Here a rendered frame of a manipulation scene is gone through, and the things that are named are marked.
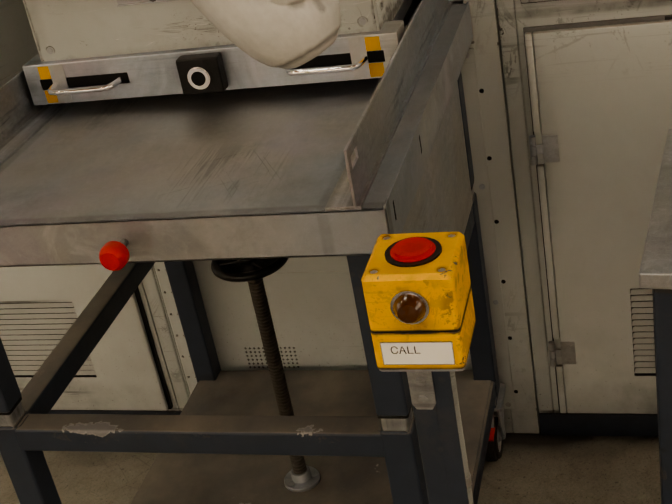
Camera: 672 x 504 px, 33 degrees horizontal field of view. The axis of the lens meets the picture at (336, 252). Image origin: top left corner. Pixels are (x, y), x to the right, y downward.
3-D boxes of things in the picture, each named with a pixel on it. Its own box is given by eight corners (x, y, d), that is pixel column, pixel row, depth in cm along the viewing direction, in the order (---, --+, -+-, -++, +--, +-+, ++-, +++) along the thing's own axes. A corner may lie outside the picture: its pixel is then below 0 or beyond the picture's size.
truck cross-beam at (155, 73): (403, 76, 147) (396, 32, 144) (33, 106, 162) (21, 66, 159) (409, 62, 151) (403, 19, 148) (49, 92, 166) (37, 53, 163)
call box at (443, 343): (465, 374, 99) (451, 273, 94) (376, 374, 101) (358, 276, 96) (477, 322, 105) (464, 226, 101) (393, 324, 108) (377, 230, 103)
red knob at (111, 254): (126, 274, 125) (118, 248, 124) (100, 274, 126) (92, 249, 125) (141, 253, 129) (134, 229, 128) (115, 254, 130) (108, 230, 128)
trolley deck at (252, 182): (394, 254, 121) (386, 204, 119) (-99, 270, 139) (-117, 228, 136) (473, 38, 178) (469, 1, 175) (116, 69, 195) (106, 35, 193)
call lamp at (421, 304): (429, 332, 96) (424, 298, 94) (390, 332, 97) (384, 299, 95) (432, 323, 97) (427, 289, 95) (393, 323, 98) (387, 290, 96)
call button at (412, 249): (433, 273, 97) (431, 257, 96) (388, 275, 98) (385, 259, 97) (440, 250, 100) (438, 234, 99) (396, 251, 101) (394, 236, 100)
